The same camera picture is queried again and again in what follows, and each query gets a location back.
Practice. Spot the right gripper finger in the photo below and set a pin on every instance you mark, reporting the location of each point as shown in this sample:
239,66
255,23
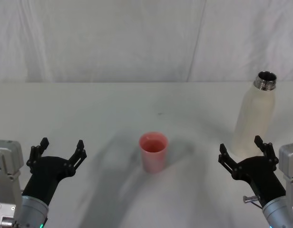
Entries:
267,149
226,159

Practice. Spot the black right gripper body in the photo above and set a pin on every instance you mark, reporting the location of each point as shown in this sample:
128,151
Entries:
260,173

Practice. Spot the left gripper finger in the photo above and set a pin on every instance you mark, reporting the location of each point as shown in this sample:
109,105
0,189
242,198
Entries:
78,154
34,154

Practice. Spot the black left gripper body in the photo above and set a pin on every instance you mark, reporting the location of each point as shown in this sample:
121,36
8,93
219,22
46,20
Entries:
47,171

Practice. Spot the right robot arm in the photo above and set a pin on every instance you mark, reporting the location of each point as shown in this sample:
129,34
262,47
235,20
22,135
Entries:
278,211

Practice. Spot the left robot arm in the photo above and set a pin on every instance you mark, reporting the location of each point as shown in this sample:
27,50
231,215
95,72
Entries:
32,211

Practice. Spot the cream vacuum bottle steel neck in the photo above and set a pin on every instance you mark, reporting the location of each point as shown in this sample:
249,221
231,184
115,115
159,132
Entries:
253,118

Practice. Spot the white table cloth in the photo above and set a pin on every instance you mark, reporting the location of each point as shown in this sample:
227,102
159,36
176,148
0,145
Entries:
94,109

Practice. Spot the pink cup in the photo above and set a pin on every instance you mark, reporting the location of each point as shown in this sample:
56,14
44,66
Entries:
153,159

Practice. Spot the white curtain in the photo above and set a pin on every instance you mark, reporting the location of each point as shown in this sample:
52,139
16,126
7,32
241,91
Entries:
113,40

